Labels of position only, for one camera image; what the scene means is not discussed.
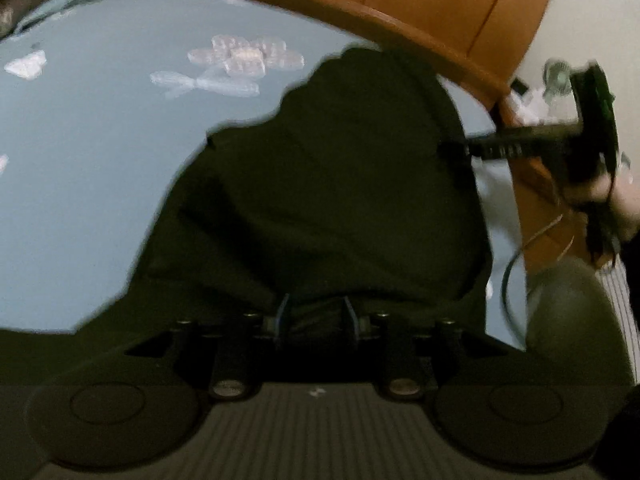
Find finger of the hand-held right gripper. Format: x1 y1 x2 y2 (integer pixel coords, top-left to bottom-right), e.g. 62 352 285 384
440 127 568 162

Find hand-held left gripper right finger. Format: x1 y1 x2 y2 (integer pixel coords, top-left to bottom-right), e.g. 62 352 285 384
342 296 506 402

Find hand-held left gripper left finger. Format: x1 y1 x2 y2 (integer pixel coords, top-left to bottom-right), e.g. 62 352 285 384
122 294 292 402

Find black pants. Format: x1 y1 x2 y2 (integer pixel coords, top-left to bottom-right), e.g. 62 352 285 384
0 47 496 386

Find person's right hand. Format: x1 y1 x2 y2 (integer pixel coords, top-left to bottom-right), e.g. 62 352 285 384
565 170 640 241

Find small desk fan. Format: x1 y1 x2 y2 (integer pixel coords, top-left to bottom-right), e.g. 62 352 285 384
542 57 576 103

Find blue floral bed sheet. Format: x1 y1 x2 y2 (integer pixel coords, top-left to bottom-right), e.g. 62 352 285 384
0 0 531 356

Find black cable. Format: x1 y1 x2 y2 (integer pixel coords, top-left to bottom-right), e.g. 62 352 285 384
500 245 533 351

